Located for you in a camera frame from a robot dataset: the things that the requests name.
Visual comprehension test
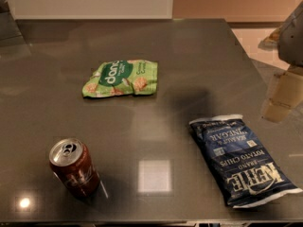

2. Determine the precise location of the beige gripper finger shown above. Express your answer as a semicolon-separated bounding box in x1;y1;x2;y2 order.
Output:
263;27;281;45
262;65;303;123

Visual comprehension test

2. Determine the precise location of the green rice chip bag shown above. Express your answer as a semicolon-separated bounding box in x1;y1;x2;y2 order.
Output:
82;60;158;98

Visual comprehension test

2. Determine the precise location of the blue kettle chips bag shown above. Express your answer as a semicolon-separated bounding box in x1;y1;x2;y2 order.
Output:
189;114;302;208

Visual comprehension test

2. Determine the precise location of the red soda can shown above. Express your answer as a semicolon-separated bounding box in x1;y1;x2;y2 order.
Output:
49;138;99;198

